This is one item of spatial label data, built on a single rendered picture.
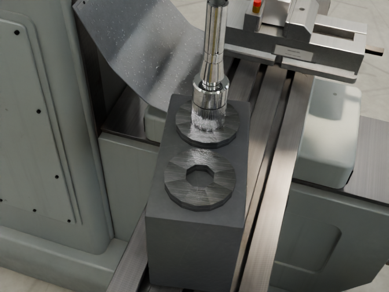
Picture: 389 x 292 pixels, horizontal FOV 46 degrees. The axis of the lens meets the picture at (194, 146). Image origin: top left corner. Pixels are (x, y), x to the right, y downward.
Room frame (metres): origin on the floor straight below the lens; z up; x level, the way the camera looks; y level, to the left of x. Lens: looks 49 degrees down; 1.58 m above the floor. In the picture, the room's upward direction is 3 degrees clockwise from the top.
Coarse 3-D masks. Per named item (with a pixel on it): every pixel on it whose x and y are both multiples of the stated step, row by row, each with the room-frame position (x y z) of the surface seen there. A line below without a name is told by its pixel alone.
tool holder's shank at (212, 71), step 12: (216, 0) 0.45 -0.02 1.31; (216, 12) 0.44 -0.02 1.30; (216, 24) 0.44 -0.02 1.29; (204, 36) 0.45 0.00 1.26; (216, 36) 0.44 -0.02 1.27; (204, 48) 0.44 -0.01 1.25; (216, 48) 0.44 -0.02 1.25; (204, 60) 0.44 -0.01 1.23; (216, 60) 0.44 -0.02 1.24; (204, 72) 0.44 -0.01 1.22; (216, 72) 0.44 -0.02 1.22; (216, 84) 0.44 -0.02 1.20
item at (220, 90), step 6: (198, 78) 0.45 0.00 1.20; (192, 84) 0.45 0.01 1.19; (198, 84) 0.44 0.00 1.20; (204, 84) 0.44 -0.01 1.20; (222, 84) 0.44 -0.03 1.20; (228, 84) 0.44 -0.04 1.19; (198, 90) 0.43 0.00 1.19; (204, 90) 0.43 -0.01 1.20; (210, 90) 0.43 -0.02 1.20; (216, 90) 0.43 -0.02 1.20; (222, 90) 0.43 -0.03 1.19; (204, 96) 0.43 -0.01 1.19; (210, 96) 0.43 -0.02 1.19; (216, 96) 0.43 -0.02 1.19
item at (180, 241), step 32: (192, 128) 0.43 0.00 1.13; (224, 128) 0.43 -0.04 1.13; (160, 160) 0.38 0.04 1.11; (192, 160) 0.37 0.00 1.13; (224, 160) 0.38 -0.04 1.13; (160, 192) 0.33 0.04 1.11; (192, 192) 0.32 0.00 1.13; (224, 192) 0.33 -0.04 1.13; (160, 224) 0.29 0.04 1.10; (192, 224) 0.29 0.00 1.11; (224, 224) 0.29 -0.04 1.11; (160, 256) 0.29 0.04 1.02; (192, 256) 0.29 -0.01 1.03; (224, 256) 0.29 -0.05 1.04; (192, 288) 0.29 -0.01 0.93; (224, 288) 0.29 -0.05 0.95
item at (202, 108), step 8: (192, 88) 0.45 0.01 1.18; (192, 96) 0.44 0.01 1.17; (200, 96) 0.43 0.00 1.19; (224, 96) 0.43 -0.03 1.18; (192, 104) 0.44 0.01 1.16; (200, 104) 0.43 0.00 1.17; (208, 104) 0.43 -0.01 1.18; (216, 104) 0.43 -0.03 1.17; (224, 104) 0.44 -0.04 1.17; (192, 112) 0.44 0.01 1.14; (200, 112) 0.43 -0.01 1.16; (208, 112) 0.43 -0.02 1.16; (216, 112) 0.43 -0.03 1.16; (224, 112) 0.44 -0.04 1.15; (192, 120) 0.44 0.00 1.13; (200, 120) 0.43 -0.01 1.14; (208, 120) 0.43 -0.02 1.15; (216, 120) 0.43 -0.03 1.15; (224, 120) 0.44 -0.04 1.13; (200, 128) 0.43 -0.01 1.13; (208, 128) 0.43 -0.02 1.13; (216, 128) 0.43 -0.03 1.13
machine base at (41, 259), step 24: (0, 240) 0.76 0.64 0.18; (24, 240) 0.75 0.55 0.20; (48, 240) 0.76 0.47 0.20; (120, 240) 0.77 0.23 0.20; (0, 264) 0.74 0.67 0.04; (24, 264) 0.71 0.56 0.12; (48, 264) 0.70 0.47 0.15; (72, 264) 0.69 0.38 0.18; (96, 264) 0.68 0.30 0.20; (72, 288) 0.67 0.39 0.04; (96, 288) 0.64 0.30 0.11
